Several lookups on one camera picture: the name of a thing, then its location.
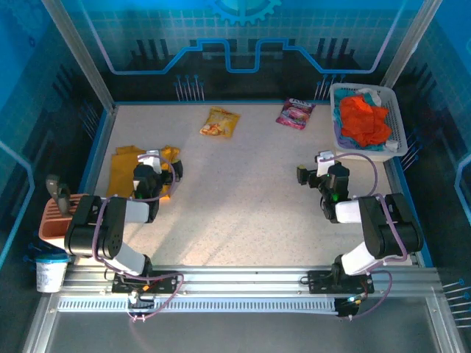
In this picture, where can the orange t-shirt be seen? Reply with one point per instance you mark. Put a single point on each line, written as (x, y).
(360, 117)

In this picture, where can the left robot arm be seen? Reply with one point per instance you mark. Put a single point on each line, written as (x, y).
(92, 228)

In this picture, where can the yellow t-shirt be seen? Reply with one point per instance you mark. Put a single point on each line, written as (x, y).
(121, 173)

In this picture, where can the lavender garment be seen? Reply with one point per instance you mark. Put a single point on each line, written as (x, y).
(346, 141)

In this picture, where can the purple candy bag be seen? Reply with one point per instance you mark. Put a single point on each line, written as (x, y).
(294, 114)

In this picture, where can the yellow snack bag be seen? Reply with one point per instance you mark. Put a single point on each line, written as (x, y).
(219, 123)

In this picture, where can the teal t-shirt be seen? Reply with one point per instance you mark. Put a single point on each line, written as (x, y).
(373, 147)

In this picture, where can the white plastic laundry basket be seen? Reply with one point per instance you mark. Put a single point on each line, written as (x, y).
(399, 121)

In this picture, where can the white garment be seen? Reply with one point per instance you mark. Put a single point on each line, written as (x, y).
(376, 97)

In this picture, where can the cream knife block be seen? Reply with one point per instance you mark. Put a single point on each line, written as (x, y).
(51, 224)

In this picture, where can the black controller box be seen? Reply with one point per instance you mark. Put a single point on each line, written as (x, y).
(346, 310)

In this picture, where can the white cup blue rim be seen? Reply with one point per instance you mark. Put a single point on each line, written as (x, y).
(49, 276)

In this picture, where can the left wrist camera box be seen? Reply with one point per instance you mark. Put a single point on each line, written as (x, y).
(151, 161)

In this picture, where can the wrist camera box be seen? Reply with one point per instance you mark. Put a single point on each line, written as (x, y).
(325, 162)
(151, 161)

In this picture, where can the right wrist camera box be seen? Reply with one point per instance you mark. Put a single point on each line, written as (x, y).
(325, 162)

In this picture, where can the table side rail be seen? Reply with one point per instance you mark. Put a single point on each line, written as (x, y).
(393, 173)
(99, 147)

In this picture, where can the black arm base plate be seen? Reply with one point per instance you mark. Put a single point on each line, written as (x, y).
(320, 283)
(165, 285)

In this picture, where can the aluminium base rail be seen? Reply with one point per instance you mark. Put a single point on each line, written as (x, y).
(239, 283)

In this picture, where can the aluminium frame post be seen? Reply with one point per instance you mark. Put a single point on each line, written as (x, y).
(408, 44)
(81, 55)

